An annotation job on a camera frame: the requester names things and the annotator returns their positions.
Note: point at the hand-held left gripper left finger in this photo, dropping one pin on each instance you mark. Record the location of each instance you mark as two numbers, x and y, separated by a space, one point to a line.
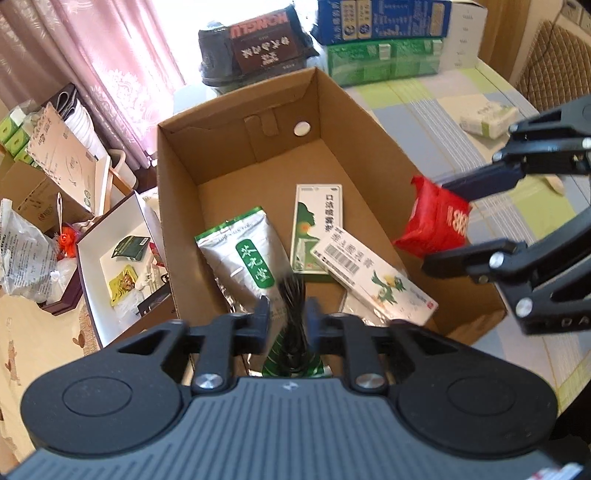
264 323

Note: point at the brown cardboard box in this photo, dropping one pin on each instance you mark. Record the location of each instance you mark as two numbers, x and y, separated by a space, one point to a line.
258 161

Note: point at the pink patterned curtain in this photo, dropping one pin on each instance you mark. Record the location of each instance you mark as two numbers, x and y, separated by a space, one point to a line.
115 55

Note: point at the desktop with checked tablecloth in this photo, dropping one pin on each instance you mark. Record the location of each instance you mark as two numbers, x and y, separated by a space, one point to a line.
415 124

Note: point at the kraft paper envelope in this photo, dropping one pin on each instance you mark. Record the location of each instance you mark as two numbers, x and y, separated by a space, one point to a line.
60 152

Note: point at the silver foil tea bag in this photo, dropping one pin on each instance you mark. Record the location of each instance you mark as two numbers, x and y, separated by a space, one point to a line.
231 258

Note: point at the white open box maroon edge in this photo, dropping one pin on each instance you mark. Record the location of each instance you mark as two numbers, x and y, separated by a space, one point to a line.
99 272

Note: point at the white bin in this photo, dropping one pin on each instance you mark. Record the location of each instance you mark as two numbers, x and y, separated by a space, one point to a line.
121 170

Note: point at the white tall box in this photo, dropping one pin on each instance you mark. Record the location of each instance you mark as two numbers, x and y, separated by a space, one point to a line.
464 37

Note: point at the brown carton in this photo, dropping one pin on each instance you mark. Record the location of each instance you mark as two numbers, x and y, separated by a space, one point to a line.
27 194

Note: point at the black food tray brown sleeve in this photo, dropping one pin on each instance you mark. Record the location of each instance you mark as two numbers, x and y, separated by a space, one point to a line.
263 41

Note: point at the white small carton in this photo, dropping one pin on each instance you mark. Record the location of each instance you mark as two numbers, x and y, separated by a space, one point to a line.
487 120

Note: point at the green spray carton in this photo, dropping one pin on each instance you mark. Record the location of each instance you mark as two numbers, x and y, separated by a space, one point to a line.
314 217

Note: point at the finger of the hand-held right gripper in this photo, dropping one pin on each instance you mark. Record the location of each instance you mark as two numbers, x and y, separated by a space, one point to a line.
485 180
461 263

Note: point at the cream printed bed sheet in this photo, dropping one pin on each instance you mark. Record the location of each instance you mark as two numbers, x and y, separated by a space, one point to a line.
27 350

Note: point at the green tissue pack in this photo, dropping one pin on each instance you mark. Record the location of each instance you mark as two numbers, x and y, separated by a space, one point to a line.
11 129
23 150

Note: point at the red snack packet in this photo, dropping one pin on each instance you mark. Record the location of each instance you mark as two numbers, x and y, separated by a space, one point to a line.
429 221

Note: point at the clear printed plastic bag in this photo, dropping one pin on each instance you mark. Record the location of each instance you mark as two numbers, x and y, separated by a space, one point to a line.
23 249

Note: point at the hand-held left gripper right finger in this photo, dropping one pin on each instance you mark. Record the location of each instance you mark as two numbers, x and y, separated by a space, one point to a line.
315 323

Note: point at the white medicine box green figure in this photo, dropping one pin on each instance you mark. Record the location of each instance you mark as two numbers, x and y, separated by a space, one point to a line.
360 267

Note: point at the yellow small packet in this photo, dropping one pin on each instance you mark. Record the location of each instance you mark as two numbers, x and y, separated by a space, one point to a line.
122 287

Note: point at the orange toy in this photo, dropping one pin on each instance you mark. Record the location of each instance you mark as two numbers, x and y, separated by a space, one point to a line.
67 240

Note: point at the blue printed box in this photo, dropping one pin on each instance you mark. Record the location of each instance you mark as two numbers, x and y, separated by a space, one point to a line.
383 21

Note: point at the chair with quilted beige cover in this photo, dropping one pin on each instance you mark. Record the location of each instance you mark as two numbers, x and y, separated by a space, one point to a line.
554 60

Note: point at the dark green small packet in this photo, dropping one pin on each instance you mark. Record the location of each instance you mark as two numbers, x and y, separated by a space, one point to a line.
131 248

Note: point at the green leaf-pattern packet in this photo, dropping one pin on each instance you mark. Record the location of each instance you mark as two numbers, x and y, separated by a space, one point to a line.
274 364

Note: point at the green shrink-wrapped packs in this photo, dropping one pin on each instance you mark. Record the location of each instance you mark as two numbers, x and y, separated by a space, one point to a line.
383 60

